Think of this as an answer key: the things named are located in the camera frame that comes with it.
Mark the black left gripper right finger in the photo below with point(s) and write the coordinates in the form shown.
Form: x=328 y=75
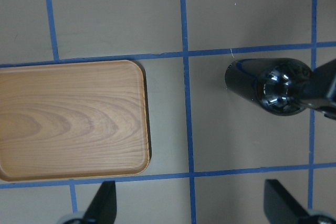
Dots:
x=280 y=206

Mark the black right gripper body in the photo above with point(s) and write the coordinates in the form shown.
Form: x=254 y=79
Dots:
x=318 y=93

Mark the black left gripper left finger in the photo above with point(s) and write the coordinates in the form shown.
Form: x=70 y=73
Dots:
x=103 y=207

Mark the dark wine bottle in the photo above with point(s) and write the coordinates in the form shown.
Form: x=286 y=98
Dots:
x=273 y=84

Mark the wooden tray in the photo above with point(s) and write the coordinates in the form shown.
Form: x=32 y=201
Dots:
x=74 y=120

